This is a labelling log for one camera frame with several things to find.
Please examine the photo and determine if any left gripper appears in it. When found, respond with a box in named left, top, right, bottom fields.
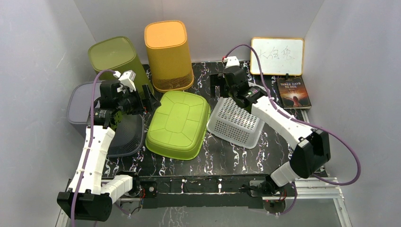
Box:
left=116, top=85, right=160, bottom=115

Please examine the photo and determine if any grey slatted plastic basket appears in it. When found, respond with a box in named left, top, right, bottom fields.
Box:
left=67, top=81, right=145, bottom=157

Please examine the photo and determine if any lime green plastic tub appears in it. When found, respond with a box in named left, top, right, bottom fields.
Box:
left=145, top=91, right=211, bottom=160

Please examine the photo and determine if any white perforated plastic tray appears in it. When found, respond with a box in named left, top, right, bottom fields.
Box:
left=207, top=97, right=264, bottom=149

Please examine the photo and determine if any olive green slatted basket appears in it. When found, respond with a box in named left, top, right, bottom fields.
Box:
left=88, top=36, right=154, bottom=98

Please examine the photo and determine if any orange slatted plastic basket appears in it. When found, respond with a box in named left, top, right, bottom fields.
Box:
left=144, top=20, right=194, bottom=93

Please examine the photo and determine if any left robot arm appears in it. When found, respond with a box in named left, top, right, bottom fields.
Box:
left=57, top=79, right=161, bottom=225

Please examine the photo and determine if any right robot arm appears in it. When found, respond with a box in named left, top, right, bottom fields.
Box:
left=209, top=66, right=331, bottom=197

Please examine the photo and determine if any dark paperback book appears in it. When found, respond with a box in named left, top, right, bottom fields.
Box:
left=276, top=76, right=312, bottom=109

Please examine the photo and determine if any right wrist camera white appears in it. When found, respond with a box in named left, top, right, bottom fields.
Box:
left=222, top=56, right=240, bottom=69

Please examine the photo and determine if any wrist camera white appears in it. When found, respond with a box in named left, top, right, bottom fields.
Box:
left=222, top=56, right=240, bottom=69
left=113, top=70, right=136, bottom=92

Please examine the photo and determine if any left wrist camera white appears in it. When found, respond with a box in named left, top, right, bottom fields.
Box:
left=113, top=70, right=136, bottom=92

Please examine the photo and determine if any small whiteboard orange frame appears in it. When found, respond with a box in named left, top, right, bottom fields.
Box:
left=249, top=37, right=305, bottom=76

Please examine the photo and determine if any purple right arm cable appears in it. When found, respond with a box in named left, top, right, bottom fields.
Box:
left=224, top=44, right=362, bottom=216

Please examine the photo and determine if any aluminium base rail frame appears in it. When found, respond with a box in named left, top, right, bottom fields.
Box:
left=75, top=175, right=351, bottom=227

